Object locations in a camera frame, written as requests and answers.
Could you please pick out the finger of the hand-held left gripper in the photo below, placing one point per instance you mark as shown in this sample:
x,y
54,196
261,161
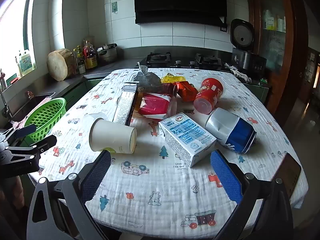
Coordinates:
x,y
25,131
37,146

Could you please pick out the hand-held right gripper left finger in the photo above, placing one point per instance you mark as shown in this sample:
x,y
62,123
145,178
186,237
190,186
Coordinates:
x,y
96,177

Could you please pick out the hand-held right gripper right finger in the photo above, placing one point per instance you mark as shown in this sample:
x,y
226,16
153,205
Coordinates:
x,y
225,177

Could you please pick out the green plastic mesh basket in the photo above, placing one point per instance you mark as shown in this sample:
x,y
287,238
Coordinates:
x,y
47,115

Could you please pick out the white paper cup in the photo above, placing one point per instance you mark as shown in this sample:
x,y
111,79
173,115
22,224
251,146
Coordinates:
x,y
112,135

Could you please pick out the crushed blue white can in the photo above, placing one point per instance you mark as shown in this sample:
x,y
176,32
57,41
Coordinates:
x,y
232,130

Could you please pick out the white blue milk carton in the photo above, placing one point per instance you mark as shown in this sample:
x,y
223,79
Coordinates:
x,y
185,135

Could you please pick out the long black white box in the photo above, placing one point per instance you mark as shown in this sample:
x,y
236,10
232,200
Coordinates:
x,y
125,105

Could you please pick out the red instant noodle cup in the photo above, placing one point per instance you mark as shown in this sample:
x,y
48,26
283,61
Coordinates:
x,y
208,95

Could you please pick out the red white package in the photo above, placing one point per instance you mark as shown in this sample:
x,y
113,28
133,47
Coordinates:
x,y
153,105

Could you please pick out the orange snack wrapper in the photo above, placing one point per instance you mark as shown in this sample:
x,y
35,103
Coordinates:
x,y
186,90

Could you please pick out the grey plastic bag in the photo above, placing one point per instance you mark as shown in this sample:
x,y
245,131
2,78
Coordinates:
x,y
150,81

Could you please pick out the yellow snack wrapper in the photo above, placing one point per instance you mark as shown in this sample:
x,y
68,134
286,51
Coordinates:
x,y
170,78

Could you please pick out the person's left hand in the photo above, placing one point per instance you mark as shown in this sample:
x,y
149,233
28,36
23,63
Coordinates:
x,y
18,190

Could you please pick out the kitchen sink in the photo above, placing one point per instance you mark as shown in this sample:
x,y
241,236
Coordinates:
x,y
30,103

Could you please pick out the steel faucet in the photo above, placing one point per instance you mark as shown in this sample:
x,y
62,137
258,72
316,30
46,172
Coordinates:
x,y
5,105

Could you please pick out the pink towel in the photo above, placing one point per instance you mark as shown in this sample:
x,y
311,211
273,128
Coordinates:
x,y
43,100

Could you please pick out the small red white ornament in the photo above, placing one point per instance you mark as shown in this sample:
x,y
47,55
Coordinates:
x,y
30,95

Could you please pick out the green red box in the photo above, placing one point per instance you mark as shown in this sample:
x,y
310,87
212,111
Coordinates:
x,y
11,79

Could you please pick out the green base cabinet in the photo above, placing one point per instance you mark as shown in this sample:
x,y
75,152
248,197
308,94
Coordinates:
x,y
75,92

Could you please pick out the printed white tablecloth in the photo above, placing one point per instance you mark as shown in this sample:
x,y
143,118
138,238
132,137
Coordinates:
x,y
162,192

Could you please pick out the slim white bottle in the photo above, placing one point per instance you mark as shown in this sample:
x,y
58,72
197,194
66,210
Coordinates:
x,y
18,66

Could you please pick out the dark smartphone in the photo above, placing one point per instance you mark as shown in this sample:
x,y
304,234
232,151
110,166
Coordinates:
x,y
291,172

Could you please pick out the white detergent jug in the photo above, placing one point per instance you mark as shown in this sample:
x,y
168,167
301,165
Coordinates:
x,y
27,63

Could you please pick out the round wooden chopping block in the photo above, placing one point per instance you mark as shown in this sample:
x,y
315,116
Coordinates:
x,y
57,65

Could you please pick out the small jar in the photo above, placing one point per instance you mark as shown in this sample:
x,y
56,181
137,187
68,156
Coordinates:
x,y
82,68

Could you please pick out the dark sauce bottle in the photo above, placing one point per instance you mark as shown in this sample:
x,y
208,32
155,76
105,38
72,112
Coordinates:
x,y
75,62

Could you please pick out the yellow cap bottle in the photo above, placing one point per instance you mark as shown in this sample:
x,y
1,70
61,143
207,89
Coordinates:
x,y
79,52

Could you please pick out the large cooking oil bottle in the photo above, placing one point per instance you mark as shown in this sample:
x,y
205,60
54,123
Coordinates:
x,y
90,57

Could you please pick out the crumpled white cloth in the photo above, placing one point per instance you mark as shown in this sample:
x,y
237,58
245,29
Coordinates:
x,y
237,72

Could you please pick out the steel pressure cooker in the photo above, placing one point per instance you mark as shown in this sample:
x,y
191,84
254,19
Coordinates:
x,y
107,53

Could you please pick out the black gas stove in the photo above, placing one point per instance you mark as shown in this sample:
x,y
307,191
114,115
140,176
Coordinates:
x,y
190,63

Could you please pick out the black rice cooker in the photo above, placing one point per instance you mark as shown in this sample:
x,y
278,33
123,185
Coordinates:
x,y
246,60

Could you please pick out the wooden glass door cabinet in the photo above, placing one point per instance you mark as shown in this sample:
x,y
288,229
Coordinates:
x,y
277,42

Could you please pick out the black wall socket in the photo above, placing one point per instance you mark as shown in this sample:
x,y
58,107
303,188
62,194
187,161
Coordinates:
x,y
223,27

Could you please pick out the green wall hook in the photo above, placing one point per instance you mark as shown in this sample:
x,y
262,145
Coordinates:
x,y
114,7

